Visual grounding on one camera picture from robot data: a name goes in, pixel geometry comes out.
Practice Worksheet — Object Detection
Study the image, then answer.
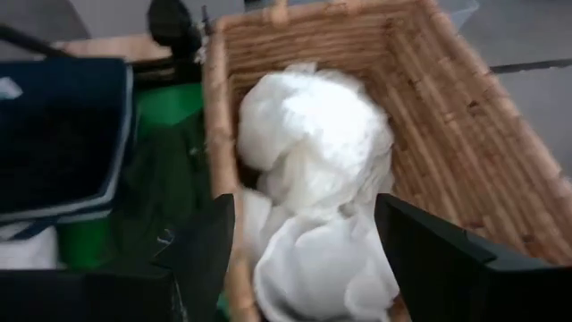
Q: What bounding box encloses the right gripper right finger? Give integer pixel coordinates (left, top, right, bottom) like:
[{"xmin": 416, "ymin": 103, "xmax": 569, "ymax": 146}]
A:
[{"xmin": 374, "ymin": 192, "xmax": 500, "ymax": 322}]

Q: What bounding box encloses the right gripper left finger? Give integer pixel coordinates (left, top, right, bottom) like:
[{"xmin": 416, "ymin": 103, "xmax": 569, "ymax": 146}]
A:
[{"xmin": 151, "ymin": 192, "xmax": 236, "ymax": 322}]

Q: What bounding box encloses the dark green garment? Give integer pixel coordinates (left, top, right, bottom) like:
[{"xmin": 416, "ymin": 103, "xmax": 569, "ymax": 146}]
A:
[{"xmin": 109, "ymin": 111, "xmax": 215, "ymax": 274}]

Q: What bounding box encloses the off-white large shirt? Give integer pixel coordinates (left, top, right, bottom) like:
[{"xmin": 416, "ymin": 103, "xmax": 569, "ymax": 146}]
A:
[{"xmin": 240, "ymin": 187, "xmax": 401, "ymax": 322}]

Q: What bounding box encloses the white lace garment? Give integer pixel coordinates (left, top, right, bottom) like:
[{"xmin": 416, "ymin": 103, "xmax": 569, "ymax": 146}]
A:
[{"xmin": 235, "ymin": 61, "xmax": 397, "ymax": 214}]

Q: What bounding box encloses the white thin garment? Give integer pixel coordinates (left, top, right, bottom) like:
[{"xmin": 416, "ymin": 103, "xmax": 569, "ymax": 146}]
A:
[{"xmin": 0, "ymin": 222, "xmax": 62, "ymax": 270}]

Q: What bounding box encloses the woven wicker basket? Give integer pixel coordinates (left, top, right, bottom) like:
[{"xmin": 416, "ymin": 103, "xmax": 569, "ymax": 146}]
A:
[{"xmin": 200, "ymin": 0, "xmax": 572, "ymax": 322}]

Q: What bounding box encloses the green table mat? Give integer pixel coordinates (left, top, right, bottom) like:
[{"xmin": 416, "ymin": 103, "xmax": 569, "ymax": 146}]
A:
[{"xmin": 55, "ymin": 82, "xmax": 233, "ymax": 322}]

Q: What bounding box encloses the navy fabric bin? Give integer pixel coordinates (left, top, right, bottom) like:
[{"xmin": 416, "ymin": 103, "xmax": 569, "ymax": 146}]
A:
[{"xmin": 0, "ymin": 56, "xmax": 135, "ymax": 225}]

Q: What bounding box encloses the black aluminium table frame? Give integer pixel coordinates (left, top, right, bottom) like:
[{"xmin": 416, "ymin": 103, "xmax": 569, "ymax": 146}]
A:
[{"xmin": 0, "ymin": 24, "xmax": 202, "ymax": 86}]

